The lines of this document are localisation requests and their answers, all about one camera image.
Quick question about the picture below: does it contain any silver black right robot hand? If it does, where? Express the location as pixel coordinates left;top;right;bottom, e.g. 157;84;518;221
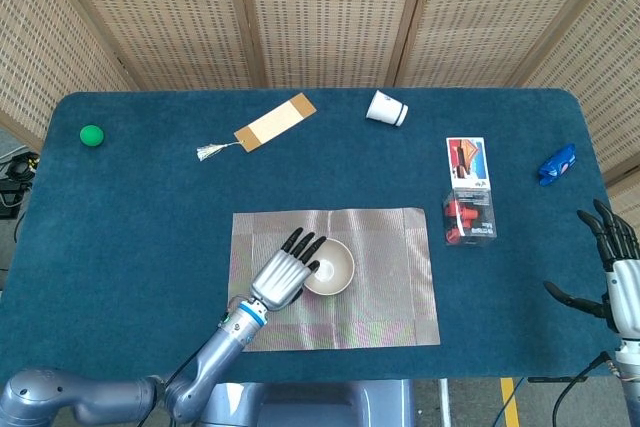
543;198;640;341

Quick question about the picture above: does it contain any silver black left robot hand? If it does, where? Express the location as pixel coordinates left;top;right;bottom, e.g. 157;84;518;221
248;227;328;312

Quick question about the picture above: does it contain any beige round bowl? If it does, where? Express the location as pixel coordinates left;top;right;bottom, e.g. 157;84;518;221
302;237;356;297

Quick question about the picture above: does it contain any brown woven placemat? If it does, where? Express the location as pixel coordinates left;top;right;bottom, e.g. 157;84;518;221
227;206;442;352

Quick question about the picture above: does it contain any grey-blue robot torso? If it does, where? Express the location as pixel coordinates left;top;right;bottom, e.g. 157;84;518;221
197;379;416;427

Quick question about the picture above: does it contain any blue table cloth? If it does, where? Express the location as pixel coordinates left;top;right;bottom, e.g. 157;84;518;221
0;88;632;388

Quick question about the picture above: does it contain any blue plastic packet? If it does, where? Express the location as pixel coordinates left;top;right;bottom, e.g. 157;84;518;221
537;143;577;187

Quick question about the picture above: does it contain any tan bookmark with white tassel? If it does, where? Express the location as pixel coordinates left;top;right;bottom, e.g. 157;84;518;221
196;92;318;163

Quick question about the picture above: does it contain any clear box with red parts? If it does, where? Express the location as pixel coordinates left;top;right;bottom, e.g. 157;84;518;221
441;187;498;248

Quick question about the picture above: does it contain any white paper cup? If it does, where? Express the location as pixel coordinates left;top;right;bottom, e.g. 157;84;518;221
365;89;410;129

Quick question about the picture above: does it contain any colourful picture card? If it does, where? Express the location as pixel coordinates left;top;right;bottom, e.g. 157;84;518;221
445;136;491;191

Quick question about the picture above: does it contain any white table leg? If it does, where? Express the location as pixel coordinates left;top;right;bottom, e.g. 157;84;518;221
438;378;453;427

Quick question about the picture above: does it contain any green ball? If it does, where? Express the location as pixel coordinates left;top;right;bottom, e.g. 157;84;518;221
79;124;105;148

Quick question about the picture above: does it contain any woven wooden folding screen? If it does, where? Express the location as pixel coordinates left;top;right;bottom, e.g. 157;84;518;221
0;0;640;228

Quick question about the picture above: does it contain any black floor power box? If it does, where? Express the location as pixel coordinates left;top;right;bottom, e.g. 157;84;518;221
0;181;26;221

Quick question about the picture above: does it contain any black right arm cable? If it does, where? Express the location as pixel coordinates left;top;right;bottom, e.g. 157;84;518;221
552;351;615;427

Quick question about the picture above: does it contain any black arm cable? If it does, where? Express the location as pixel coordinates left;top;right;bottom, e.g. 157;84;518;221
552;351;615;427
162;341;219;421

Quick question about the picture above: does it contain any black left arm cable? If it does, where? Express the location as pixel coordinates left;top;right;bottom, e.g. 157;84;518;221
162;341;219;421

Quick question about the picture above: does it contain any blue floor cable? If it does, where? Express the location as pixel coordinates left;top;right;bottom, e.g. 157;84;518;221
492;377;527;427

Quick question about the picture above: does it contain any black floor cable bundle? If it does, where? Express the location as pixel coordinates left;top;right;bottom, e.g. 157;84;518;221
0;149;41;183

